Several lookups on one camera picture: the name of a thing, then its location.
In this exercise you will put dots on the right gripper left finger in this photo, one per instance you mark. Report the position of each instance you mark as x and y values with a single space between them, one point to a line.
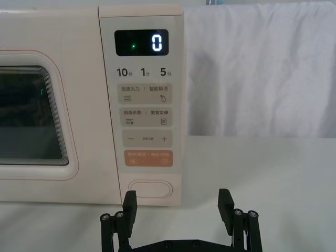
130 210

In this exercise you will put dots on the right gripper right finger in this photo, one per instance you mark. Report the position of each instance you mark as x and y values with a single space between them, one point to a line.
226 210

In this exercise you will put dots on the white table cloth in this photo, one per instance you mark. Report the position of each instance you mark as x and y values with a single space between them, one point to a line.
262 170

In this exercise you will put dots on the oven control panel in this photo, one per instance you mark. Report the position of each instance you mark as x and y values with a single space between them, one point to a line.
147 118

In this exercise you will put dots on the white draped cloth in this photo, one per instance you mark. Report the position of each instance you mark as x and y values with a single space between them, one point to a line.
262 65

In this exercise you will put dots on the cream microwave oven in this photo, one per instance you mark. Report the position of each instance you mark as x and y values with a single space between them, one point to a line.
78 118

